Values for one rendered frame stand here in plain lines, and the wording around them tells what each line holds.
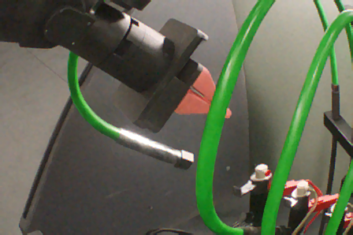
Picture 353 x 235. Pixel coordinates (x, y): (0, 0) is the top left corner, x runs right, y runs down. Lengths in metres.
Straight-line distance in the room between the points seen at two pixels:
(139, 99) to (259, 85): 0.53
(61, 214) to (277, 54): 0.48
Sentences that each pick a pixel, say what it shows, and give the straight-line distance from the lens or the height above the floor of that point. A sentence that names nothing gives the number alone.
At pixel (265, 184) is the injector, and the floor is 1.10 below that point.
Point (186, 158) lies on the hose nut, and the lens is 0.72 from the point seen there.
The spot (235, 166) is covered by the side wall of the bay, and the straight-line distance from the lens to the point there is 1.13.
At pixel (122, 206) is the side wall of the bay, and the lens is 0.99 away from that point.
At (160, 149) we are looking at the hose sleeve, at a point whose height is 1.13.
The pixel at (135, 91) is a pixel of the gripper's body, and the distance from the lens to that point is 0.56.
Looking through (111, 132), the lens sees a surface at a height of 1.16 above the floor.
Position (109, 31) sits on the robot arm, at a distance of 0.51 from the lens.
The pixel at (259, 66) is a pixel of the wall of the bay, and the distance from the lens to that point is 1.04.
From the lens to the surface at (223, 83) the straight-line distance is 0.48.
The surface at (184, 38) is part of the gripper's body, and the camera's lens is 0.55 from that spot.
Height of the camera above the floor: 1.46
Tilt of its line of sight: 25 degrees down
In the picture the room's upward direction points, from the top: 7 degrees counter-clockwise
